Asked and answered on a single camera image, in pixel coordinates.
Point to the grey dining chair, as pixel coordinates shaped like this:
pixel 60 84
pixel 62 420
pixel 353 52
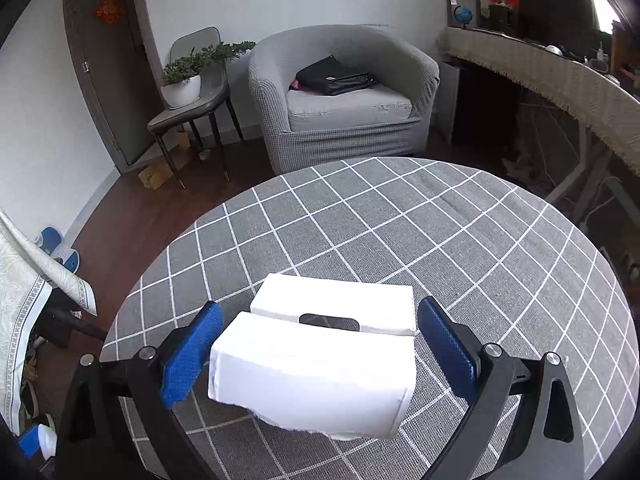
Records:
pixel 185 116

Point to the white cardboard box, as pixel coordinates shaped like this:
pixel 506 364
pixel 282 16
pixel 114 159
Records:
pixel 310 375

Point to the red door decoration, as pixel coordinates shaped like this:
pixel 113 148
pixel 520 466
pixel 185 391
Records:
pixel 108 11

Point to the pink cloth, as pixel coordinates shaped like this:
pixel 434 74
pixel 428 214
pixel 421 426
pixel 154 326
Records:
pixel 295 85

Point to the grey door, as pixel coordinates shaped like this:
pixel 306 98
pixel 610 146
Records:
pixel 100 75

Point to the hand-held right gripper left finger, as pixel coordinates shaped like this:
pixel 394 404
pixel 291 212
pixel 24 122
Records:
pixel 192 355

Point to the potted plant in white pot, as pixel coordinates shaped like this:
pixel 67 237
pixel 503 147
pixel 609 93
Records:
pixel 181 91

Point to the blue and white slipper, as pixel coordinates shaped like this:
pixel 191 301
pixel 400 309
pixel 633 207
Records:
pixel 67 261
pixel 49 239

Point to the brown cardboard floor box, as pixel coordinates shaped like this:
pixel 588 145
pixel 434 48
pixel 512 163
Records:
pixel 156 176

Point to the small blue globe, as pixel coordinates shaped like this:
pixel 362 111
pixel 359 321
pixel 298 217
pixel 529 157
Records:
pixel 462 14

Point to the pale patterned tablecloth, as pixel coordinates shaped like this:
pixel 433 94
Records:
pixel 15 300

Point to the beige desk cloth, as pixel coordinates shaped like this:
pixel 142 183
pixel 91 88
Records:
pixel 550 75

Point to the black bag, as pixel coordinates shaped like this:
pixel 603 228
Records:
pixel 330 77

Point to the dark monitor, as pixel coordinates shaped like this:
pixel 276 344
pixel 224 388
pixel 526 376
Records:
pixel 555 20

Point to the grey checked tablecloth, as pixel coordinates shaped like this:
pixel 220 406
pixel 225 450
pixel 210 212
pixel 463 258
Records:
pixel 400 225

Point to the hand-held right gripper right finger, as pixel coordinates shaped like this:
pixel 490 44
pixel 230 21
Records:
pixel 447 350

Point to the grey armchair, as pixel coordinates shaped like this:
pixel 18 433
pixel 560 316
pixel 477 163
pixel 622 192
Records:
pixel 350 42

